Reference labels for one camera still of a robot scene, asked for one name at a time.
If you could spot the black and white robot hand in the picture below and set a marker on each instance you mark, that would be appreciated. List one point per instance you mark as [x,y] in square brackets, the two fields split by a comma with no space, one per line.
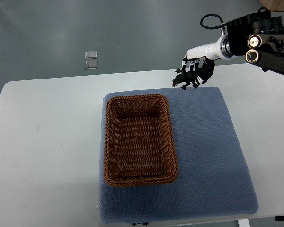
[201,60]

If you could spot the dark toy crocodile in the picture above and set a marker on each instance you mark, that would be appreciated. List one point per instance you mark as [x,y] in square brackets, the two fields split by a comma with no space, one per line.
[188,76]

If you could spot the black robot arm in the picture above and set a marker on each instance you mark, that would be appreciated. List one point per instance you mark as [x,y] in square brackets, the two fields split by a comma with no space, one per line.
[259,37]

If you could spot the brown wicker basket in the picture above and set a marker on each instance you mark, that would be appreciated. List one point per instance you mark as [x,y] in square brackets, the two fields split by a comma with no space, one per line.
[139,147]

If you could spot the wooden furniture corner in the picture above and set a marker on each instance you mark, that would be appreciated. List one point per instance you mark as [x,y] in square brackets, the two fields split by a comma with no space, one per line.
[273,5]

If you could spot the upper metal floor plate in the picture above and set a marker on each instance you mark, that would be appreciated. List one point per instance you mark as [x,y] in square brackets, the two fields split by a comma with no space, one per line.
[91,54]

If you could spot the blue grey foam mat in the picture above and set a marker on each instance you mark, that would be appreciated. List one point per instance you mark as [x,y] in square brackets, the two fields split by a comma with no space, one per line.
[213,177]

